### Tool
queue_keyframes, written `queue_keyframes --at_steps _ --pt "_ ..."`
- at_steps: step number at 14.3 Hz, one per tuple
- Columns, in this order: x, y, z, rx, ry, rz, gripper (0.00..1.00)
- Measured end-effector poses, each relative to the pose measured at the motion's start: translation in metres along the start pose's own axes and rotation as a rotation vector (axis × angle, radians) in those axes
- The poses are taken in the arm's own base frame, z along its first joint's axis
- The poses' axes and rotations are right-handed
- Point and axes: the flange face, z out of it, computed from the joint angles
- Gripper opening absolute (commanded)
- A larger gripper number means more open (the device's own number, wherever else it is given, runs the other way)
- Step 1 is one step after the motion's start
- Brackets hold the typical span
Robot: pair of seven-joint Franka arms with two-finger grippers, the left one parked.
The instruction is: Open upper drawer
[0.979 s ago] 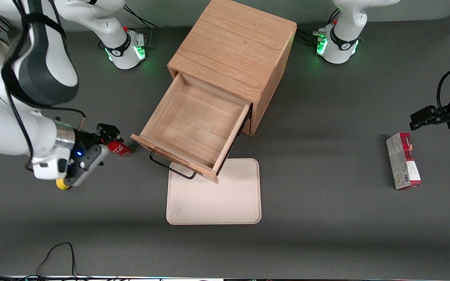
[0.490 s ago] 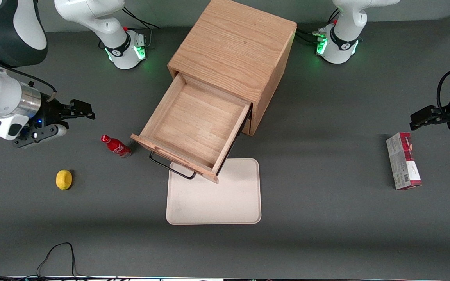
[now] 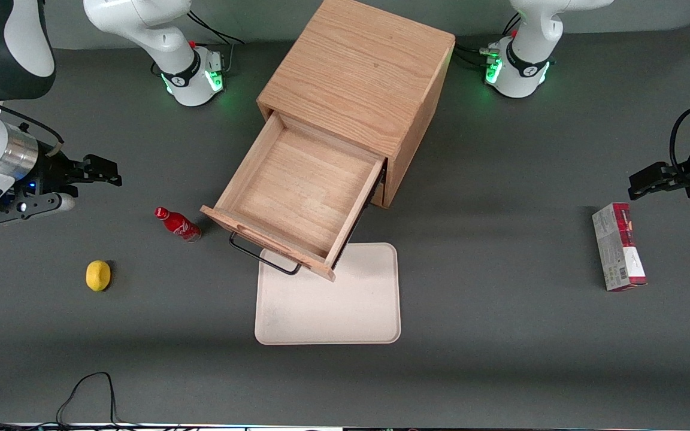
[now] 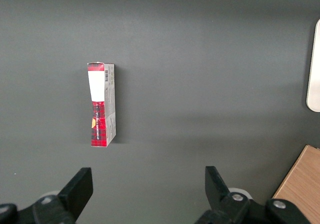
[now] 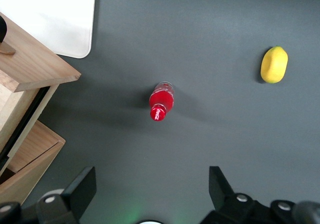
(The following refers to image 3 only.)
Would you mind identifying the black metal drawer handle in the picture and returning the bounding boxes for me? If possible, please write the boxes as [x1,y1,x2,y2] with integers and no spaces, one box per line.
[228,232,302,277]

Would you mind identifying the oak wooden drawer cabinet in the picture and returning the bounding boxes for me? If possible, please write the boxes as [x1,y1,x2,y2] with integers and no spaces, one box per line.
[257,0,456,209]

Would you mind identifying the black left base cables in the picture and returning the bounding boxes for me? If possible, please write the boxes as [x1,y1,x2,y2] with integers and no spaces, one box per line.
[453,12,523,70]

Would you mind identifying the grey and red carton box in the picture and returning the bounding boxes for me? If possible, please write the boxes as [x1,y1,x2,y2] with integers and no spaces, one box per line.
[592,202,647,292]

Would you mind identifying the cream rectangular plastic tray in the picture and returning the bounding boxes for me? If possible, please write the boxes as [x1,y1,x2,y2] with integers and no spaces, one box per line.
[255,242,401,345]

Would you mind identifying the black right base cables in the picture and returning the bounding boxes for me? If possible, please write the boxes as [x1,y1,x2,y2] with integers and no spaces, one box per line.
[188,8,245,75]

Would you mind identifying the yellow lemon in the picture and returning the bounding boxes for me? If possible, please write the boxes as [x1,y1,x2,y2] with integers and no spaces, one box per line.
[86,260,111,292]

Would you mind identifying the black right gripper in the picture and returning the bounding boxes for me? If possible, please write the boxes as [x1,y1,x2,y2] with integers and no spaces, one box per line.
[25,145,123,199]

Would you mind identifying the red soda bottle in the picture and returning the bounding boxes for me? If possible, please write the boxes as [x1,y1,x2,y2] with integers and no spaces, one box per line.
[154,207,202,243]

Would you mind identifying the black base cables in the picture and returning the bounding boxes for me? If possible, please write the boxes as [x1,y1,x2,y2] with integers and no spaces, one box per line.
[453,12,523,70]
[188,8,245,75]

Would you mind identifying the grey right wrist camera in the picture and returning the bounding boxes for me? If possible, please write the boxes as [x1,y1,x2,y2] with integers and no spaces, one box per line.
[0,191,77,226]

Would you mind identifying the black cable on table edge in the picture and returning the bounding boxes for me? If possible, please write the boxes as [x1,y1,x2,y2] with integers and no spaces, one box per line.
[0,371,202,431]

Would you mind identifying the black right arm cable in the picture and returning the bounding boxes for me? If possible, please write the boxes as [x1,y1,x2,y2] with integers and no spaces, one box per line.
[0,86,66,157]

